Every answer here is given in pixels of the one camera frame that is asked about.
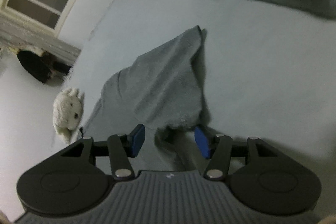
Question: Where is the white plush dog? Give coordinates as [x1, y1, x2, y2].
[52, 87, 86, 144]

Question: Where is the dark hanging jacket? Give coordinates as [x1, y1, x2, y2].
[16, 49, 72, 84]

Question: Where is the grey patterned curtain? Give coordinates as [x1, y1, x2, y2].
[0, 14, 82, 63]

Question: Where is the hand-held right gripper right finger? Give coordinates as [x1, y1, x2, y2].
[194, 126, 275, 182]

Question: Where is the grey sweatshirt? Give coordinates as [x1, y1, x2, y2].
[80, 25, 213, 173]

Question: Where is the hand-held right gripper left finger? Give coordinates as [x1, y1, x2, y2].
[60, 124, 146, 181]

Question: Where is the grey bed sheet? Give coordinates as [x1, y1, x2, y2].
[0, 0, 336, 214]

